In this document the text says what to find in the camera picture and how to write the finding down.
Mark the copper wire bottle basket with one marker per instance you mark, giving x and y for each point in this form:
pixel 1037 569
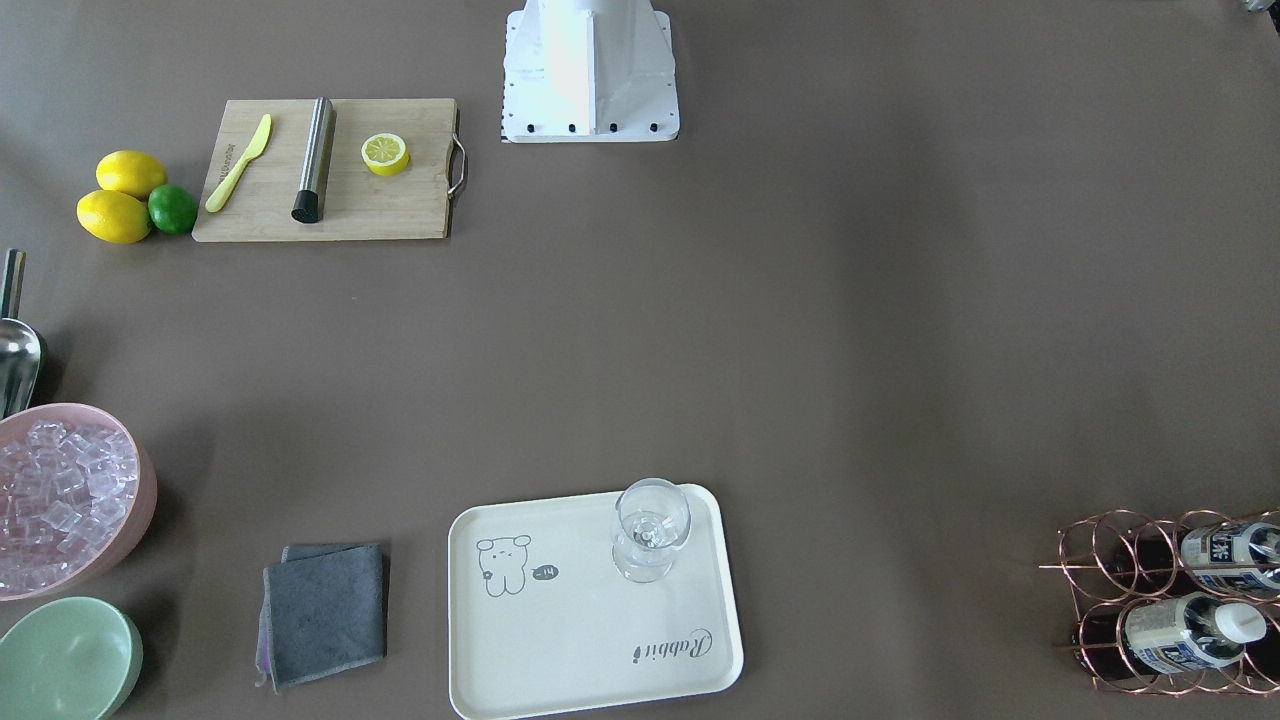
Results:
pixel 1084 551

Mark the tea bottle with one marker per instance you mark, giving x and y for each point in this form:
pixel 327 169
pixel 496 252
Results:
pixel 1234 559
pixel 1185 634

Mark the clear wine glass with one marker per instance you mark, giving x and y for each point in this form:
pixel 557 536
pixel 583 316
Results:
pixel 652 521

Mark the cream rabbit tray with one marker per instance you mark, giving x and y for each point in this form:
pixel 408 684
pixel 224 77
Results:
pixel 542 622

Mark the half lemon slice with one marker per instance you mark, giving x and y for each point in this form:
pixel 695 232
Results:
pixel 385 154

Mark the bamboo cutting board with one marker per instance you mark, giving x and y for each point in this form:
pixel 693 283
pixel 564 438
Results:
pixel 415 204

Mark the steel muddler black tip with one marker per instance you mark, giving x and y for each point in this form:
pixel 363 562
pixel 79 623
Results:
pixel 309 201

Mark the grey folded cloth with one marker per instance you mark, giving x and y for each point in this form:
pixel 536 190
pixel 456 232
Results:
pixel 323 612

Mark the yellow plastic knife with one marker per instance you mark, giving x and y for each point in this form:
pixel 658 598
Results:
pixel 252 151

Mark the green lime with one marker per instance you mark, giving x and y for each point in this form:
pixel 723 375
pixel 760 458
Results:
pixel 172 210

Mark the upper yellow lemon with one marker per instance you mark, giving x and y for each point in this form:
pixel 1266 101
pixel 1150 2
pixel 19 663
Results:
pixel 132 172

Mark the yellow lemon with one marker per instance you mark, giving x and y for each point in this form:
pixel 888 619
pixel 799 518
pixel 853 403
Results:
pixel 113 216
pixel 132 172

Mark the lower yellow lemon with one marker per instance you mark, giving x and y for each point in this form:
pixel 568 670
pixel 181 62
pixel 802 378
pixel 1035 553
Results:
pixel 113 216

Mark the pink bowl of ice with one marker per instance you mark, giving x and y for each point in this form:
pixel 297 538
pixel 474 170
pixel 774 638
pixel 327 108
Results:
pixel 79 492

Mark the steel ice scoop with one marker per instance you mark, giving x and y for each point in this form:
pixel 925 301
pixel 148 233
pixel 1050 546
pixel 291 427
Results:
pixel 22 348

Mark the green empty bowl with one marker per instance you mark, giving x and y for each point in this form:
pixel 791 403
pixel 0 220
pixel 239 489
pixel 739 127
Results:
pixel 74 658

